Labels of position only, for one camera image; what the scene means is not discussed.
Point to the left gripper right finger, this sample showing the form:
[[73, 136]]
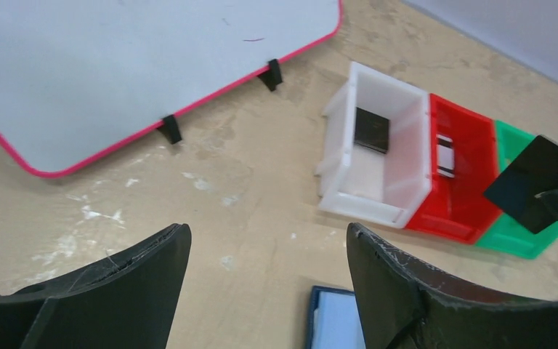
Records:
[[404, 302]]

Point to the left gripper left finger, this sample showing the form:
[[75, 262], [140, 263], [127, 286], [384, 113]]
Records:
[[125, 300]]

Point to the blue leather card holder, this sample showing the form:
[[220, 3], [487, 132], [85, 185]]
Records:
[[333, 320]]

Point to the green plastic bin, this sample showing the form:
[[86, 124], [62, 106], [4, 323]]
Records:
[[506, 234]]

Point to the red plastic bin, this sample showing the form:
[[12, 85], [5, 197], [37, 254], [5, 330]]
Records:
[[455, 207]]

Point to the white plastic bin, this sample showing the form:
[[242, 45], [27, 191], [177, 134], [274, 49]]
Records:
[[367, 185]]

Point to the silver credit card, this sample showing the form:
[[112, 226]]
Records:
[[445, 156]]

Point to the whiteboard with pink frame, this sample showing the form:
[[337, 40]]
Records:
[[79, 79]]

